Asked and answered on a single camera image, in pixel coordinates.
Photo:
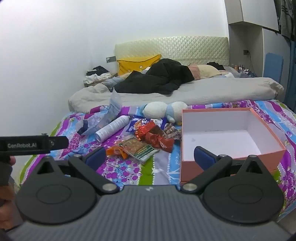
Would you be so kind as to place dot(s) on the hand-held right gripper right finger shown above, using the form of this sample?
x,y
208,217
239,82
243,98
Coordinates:
x,y
203,158

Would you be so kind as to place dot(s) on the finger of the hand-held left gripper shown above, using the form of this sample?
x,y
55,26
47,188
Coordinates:
x,y
59,142

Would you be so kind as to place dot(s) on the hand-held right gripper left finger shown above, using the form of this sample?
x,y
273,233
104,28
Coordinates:
x,y
97,157

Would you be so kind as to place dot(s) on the orange snack packet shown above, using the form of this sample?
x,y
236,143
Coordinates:
x,y
114,151

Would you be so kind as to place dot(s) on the pink cardboard box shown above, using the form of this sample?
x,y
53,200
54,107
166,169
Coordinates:
x,y
231,136

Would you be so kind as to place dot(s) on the clear packet of brown strips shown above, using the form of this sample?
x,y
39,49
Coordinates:
x,y
136,148

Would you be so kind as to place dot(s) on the person's left hand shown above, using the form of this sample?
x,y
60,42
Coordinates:
x,y
5,208

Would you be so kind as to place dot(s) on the white spray bottle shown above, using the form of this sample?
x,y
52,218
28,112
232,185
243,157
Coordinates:
x,y
111,129

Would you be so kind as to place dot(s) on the dark photo-print snack packet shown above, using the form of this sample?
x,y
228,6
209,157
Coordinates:
x,y
172,131

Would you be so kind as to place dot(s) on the blue and white packet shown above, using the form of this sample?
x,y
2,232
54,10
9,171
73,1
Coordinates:
x,y
134,125

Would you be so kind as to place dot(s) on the clear plastic bag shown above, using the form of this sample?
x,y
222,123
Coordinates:
x,y
111,109

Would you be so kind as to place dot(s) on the grey duvet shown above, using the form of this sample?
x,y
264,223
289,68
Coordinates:
x,y
208,92

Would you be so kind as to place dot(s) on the white and blue plush toy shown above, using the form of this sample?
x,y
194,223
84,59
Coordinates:
x,y
155,110

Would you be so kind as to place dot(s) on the light blue cloth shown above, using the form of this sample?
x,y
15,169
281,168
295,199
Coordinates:
x,y
113,82

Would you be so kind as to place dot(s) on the pile of clothes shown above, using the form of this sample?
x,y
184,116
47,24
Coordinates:
x,y
97,75

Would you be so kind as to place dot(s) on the pink pillow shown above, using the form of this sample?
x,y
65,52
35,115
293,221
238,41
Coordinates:
x,y
195,71

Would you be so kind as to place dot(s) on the white and blue cloth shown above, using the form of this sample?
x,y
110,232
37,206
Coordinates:
x,y
229,74

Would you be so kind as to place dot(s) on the beige pillow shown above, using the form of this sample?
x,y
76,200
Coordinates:
x,y
208,70

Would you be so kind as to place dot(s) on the black jacket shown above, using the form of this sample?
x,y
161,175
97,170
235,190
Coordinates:
x,y
157,78

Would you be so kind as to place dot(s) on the black cloth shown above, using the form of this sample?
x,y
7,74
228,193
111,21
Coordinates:
x,y
215,64

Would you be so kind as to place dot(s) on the yellow pillow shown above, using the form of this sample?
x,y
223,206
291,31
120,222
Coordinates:
x,y
131,66

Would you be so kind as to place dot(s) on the group of small bottles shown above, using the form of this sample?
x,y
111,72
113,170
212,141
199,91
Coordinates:
x,y
240,67

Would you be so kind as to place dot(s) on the cream quilted headboard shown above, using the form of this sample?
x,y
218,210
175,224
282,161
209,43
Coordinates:
x,y
185,48

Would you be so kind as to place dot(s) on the blue padded board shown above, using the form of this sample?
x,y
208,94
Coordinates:
x,y
274,69

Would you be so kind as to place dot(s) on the blue curtain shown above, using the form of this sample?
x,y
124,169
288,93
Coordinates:
x,y
291,81

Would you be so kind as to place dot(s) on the hanging dark clothes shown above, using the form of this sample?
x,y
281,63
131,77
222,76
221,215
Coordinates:
x,y
286,18

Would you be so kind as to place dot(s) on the grey wall plate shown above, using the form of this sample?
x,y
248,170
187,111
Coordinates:
x,y
110,59

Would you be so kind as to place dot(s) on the black wall socket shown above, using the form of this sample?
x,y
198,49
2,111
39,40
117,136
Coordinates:
x,y
246,52

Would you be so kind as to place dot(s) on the white wall cabinet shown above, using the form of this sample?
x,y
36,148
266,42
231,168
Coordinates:
x,y
254,11

